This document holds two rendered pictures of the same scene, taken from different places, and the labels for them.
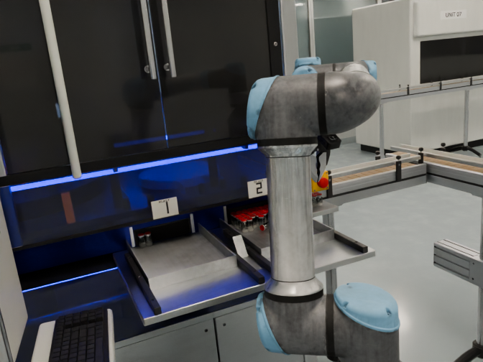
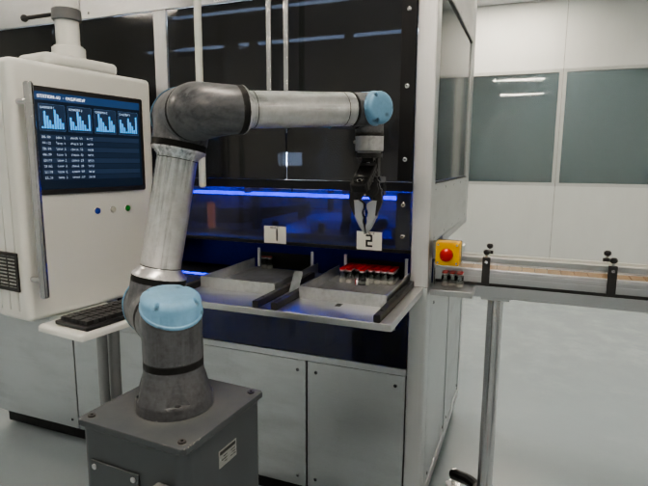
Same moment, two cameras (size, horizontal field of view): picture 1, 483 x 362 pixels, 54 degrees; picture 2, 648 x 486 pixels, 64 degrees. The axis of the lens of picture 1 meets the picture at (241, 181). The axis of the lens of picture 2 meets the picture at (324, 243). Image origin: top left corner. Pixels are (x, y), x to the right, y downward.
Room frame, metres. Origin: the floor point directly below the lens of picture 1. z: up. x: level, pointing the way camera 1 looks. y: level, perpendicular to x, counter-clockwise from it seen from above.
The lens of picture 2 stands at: (0.29, -1.11, 1.27)
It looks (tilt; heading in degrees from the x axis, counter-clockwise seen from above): 9 degrees down; 44
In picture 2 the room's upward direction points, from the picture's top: straight up
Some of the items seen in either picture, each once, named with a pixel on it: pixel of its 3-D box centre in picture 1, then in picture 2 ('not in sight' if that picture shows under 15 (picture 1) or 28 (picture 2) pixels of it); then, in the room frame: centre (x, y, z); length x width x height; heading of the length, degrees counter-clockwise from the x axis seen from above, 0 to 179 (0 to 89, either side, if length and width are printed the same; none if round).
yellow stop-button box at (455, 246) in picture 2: (315, 179); (448, 252); (1.71, -0.28, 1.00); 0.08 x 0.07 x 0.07; 22
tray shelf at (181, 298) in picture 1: (236, 254); (301, 291); (1.37, 0.04, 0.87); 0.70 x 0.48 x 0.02; 112
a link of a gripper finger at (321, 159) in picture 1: (317, 165); (373, 215); (1.39, -0.23, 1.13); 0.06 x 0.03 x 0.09; 22
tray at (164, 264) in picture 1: (177, 252); (262, 274); (1.37, 0.22, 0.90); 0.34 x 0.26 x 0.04; 22
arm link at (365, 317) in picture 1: (363, 323); (171, 323); (0.79, -0.21, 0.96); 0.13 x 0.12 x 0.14; 76
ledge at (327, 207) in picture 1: (315, 207); (453, 288); (1.75, -0.28, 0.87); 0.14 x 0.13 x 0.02; 22
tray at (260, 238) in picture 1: (273, 228); (359, 283); (1.50, -0.09, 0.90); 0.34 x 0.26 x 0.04; 23
